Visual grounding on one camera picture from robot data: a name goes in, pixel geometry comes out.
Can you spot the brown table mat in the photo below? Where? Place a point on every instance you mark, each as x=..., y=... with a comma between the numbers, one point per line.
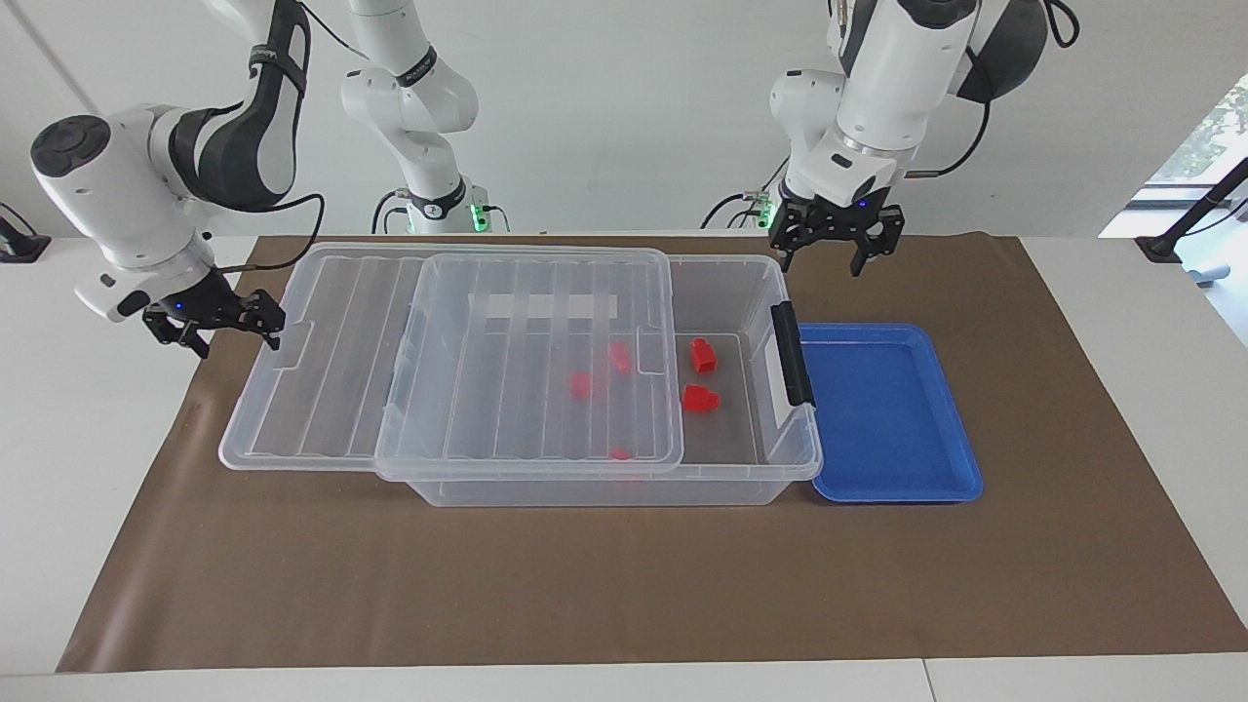
x=624, y=585

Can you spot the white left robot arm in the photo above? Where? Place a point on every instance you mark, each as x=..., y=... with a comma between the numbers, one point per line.
x=892, y=88

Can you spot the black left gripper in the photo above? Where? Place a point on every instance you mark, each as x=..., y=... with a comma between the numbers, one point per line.
x=829, y=219

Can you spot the black stand base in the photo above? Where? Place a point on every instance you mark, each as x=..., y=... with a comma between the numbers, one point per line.
x=21, y=242

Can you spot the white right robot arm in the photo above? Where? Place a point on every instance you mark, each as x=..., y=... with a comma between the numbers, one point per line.
x=107, y=205

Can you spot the black stand pole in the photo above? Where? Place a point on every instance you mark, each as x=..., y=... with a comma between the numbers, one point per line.
x=1204, y=200

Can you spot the blue plastic tray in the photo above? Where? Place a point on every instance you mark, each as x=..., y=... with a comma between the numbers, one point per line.
x=877, y=419

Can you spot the clear plastic storage box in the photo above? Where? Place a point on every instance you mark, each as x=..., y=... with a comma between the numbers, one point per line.
x=736, y=439

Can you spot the window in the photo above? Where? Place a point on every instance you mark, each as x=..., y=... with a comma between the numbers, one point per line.
x=1209, y=136

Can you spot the clear ribbed box lid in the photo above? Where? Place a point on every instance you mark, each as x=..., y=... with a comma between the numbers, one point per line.
x=322, y=370

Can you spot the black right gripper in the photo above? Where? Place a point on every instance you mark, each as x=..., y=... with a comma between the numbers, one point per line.
x=200, y=304

